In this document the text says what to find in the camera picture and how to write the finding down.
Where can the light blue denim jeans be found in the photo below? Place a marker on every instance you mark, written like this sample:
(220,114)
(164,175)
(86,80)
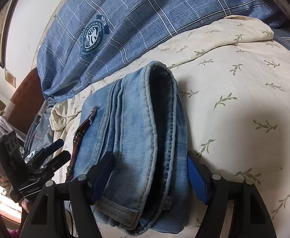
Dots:
(140,119)

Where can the cream leaf print quilt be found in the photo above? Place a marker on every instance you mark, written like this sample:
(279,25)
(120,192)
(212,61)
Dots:
(234,80)

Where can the blue plaid pillow with emblem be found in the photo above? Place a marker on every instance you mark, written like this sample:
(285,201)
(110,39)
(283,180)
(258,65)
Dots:
(91,39)

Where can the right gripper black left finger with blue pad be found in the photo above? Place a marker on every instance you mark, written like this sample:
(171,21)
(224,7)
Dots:
(47,217)

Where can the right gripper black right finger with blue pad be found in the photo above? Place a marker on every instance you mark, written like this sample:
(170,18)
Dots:
(250,216)

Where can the brown wooden headboard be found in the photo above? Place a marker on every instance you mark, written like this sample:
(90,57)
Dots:
(22,108)

